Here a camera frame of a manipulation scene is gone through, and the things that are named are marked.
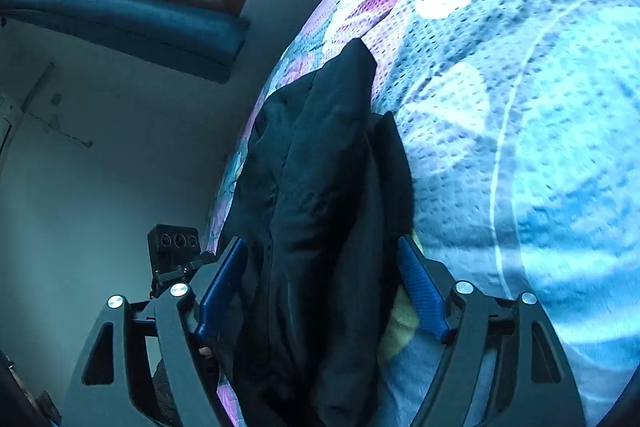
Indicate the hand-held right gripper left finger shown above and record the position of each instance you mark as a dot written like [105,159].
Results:
[220,282]

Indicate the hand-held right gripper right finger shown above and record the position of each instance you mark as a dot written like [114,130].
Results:
[420,287]

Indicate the black garment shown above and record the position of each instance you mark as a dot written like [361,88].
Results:
[320,207]

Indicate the printed blanket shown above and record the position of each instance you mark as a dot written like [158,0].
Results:
[525,107]

